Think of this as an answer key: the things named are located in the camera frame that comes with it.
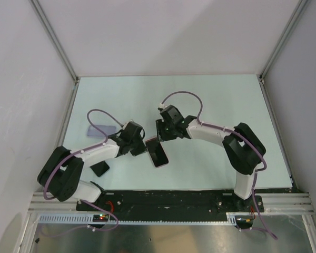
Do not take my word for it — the pink phone case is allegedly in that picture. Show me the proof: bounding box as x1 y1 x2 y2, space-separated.
144 136 169 169

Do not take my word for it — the black smartphone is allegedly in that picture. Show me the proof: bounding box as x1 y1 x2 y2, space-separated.
146 139 169 167

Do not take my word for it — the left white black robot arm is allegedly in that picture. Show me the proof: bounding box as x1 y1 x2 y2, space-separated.
37 121 146 210

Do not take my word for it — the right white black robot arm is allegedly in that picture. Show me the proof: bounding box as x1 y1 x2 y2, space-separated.
156 105 266 211

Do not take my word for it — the translucent purple phone case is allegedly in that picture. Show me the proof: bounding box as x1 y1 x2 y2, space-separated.
86 125 116 139

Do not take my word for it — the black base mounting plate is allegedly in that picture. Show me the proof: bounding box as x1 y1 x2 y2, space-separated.
76 188 265 222

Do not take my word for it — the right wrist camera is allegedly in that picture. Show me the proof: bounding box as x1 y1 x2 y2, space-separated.
158 103 167 111

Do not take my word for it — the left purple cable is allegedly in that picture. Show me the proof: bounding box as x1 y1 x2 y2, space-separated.
39 109 127 238

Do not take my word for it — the left aluminium frame post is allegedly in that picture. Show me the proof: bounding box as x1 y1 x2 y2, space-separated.
29 0 79 85

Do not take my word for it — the aluminium frame post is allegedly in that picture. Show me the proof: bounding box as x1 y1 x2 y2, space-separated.
258 0 310 85
29 0 79 85

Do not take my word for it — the grey slotted cable duct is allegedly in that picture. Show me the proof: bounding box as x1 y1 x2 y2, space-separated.
38 213 242 226

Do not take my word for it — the right aluminium frame post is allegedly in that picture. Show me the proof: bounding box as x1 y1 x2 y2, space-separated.
258 0 310 85

